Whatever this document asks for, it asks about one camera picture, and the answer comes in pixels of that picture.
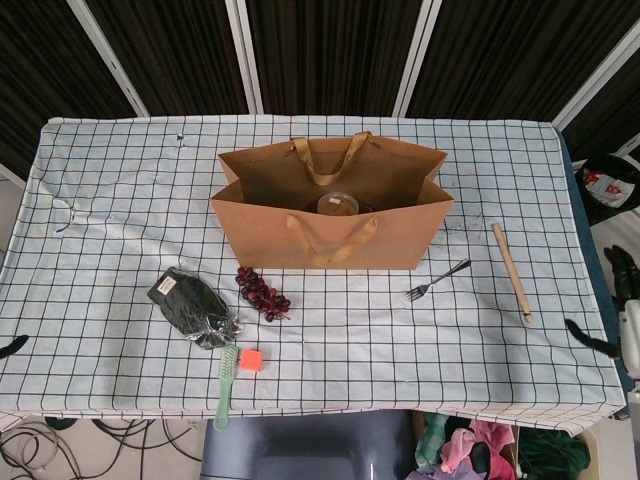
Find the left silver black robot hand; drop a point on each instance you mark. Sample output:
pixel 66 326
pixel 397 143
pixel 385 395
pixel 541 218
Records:
pixel 12 346

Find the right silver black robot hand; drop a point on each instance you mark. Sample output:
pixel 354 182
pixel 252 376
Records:
pixel 631 330

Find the dark red grape bunch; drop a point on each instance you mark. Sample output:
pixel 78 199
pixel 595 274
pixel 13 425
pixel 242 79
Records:
pixel 260 295

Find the clear jar of rubber bands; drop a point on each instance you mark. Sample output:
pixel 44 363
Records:
pixel 337 205

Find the brown paper shopping bag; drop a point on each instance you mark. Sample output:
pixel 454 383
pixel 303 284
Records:
pixel 400 235

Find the wooden stick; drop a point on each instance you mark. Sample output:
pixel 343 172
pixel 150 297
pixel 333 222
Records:
pixel 512 275

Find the dark green cloth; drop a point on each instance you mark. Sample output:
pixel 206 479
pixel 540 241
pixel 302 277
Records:
pixel 550 450

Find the white black-checked tablecloth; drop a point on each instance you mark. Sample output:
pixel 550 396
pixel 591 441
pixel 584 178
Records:
pixel 125 250

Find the black item in clear packet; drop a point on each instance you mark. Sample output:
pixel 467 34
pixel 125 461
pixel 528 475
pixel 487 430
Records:
pixel 187 305

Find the pile of coloured clothes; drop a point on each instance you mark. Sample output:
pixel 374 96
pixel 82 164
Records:
pixel 465 445

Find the metal fork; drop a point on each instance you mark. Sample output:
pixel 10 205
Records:
pixel 435 280

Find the green white-bristle brush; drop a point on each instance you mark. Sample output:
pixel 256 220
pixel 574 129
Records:
pixel 226 390

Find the orange cube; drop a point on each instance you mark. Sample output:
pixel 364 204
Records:
pixel 251 360

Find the blue-grey robot torso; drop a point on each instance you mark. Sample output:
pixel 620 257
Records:
pixel 300 445

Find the white partition frame post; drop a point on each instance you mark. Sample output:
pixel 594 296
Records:
pixel 245 55
pixel 595 80
pixel 417 55
pixel 107 60

